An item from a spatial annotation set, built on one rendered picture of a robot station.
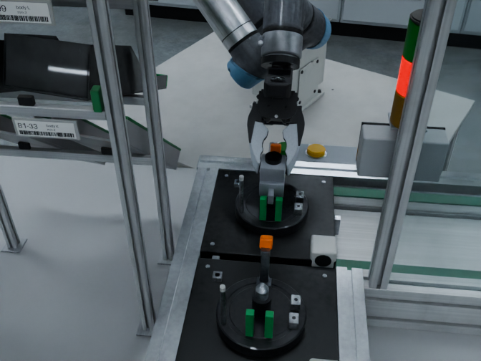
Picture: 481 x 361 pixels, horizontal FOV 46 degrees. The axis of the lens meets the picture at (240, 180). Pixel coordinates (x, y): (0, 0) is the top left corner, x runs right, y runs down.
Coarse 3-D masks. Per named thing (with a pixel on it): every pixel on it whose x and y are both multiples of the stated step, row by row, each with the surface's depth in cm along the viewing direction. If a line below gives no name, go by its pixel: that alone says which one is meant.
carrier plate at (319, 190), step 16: (224, 176) 117; (256, 176) 117; (288, 176) 117; (304, 176) 117; (320, 176) 117; (224, 192) 113; (304, 192) 113; (320, 192) 113; (224, 208) 109; (320, 208) 109; (208, 224) 106; (224, 224) 106; (240, 224) 106; (304, 224) 106; (320, 224) 106; (208, 240) 103; (224, 240) 103; (240, 240) 103; (256, 240) 103; (288, 240) 103; (304, 240) 103; (208, 256) 101; (224, 256) 101; (240, 256) 100; (256, 256) 100; (272, 256) 99; (288, 256) 99; (304, 256) 99
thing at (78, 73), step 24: (24, 48) 76; (48, 48) 76; (72, 48) 75; (120, 48) 82; (24, 72) 77; (48, 72) 76; (72, 72) 75; (96, 72) 77; (120, 72) 84; (72, 96) 76
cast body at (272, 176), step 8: (272, 152) 101; (264, 160) 101; (272, 160) 100; (280, 160) 100; (264, 168) 99; (272, 168) 99; (280, 168) 99; (264, 176) 100; (272, 176) 100; (280, 176) 100; (264, 184) 101; (272, 184) 101; (280, 184) 101; (264, 192) 102; (272, 192) 100; (280, 192) 101; (272, 200) 100
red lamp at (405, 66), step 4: (404, 60) 73; (400, 64) 75; (404, 64) 73; (408, 64) 73; (400, 68) 75; (404, 68) 74; (408, 68) 73; (400, 72) 75; (404, 72) 74; (408, 72) 73; (400, 76) 75; (404, 76) 74; (408, 76) 74; (400, 80) 75; (404, 80) 74; (408, 80) 74; (400, 84) 75; (404, 84) 74; (396, 88) 77; (400, 88) 75; (404, 88) 75; (400, 92) 76; (404, 92) 75; (404, 96) 75
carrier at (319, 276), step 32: (192, 288) 94; (224, 288) 80; (256, 288) 84; (288, 288) 91; (320, 288) 94; (192, 320) 89; (224, 320) 85; (256, 320) 86; (288, 320) 85; (320, 320) 89; (192, 352) 84; (224, 352) 84; (256, 352) 83; (288, 352) 84; (320, 352) 84
